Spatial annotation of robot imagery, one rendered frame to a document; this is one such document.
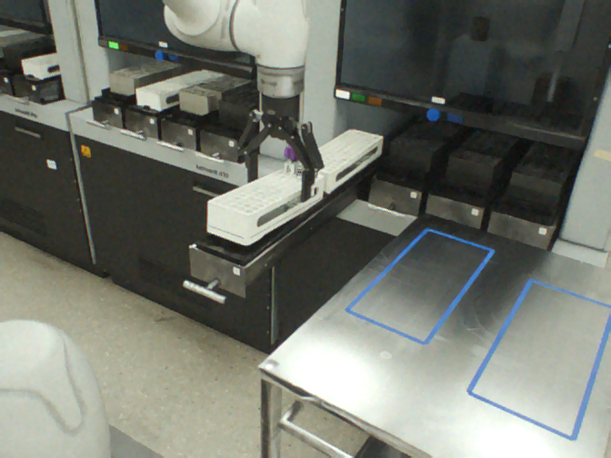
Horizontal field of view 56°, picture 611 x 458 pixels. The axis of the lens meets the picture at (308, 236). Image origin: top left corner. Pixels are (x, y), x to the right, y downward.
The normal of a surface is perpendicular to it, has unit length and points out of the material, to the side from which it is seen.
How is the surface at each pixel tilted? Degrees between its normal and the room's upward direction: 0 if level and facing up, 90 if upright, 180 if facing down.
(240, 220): 85
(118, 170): 90
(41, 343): 4
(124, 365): 0
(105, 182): 90
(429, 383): 0
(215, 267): 90
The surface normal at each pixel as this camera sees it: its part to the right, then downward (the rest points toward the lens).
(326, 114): -0.51, 0.42
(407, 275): 0.04, -0.86
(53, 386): 0.82, -0.14
